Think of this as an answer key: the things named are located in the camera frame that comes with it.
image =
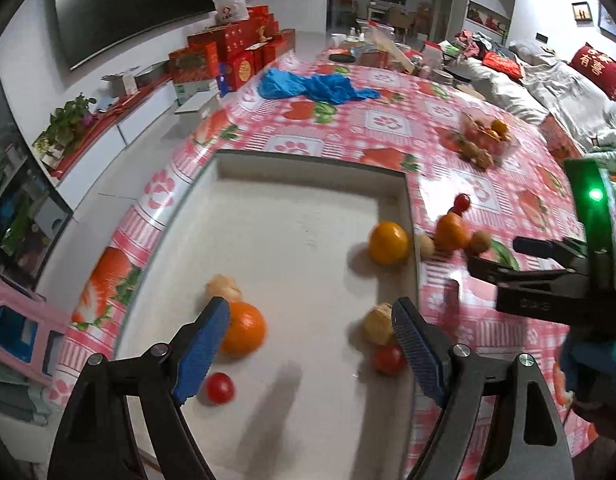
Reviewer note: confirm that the red cherry tomato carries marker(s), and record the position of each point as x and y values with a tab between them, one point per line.
461	203

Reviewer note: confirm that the brown kiwi fruit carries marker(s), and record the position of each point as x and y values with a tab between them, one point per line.
479	243

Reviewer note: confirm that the orange mandarin in tray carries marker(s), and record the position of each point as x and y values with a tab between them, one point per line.
246	331

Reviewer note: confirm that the red tomato in tray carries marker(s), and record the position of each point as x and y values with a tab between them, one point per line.
220	388

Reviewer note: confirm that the blue gloved hand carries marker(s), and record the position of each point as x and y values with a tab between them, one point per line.
588	359

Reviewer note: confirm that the dried husk fruit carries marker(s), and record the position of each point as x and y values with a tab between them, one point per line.
377	325

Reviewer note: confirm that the blue crumpled cloth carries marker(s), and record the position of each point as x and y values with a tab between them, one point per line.
332	89

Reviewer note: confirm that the red embroidered cushion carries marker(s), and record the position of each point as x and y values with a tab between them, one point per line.
598	67

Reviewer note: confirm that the red gift boxes stack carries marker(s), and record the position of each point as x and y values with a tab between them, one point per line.
229	54

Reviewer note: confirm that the grey sofa with blankets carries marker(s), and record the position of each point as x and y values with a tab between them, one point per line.
575	117

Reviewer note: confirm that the grey white tray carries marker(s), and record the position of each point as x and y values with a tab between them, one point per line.
291	231

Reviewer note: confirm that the green potted plant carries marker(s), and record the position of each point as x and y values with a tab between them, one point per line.
66	130

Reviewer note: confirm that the pink plastic stool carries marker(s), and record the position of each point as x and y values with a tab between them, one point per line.
31	332

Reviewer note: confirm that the glass fruit bowl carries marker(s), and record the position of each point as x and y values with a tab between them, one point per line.
489	133

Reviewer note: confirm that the pink strawberry tablecloth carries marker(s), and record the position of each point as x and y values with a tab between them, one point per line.
408	129

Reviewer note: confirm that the small yellow round fruit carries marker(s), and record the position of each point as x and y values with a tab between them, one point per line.
427	247

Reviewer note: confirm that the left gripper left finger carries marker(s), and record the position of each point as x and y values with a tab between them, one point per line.
95	439

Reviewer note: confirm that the orange mandarin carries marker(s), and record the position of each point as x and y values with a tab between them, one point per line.
388	244
246	331
450	233

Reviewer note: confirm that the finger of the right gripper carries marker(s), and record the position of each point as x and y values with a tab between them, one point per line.
544	249
496	273

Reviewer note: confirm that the white small stool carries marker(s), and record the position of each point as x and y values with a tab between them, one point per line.
198	107

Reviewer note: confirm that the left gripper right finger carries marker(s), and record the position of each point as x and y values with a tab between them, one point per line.
525	439

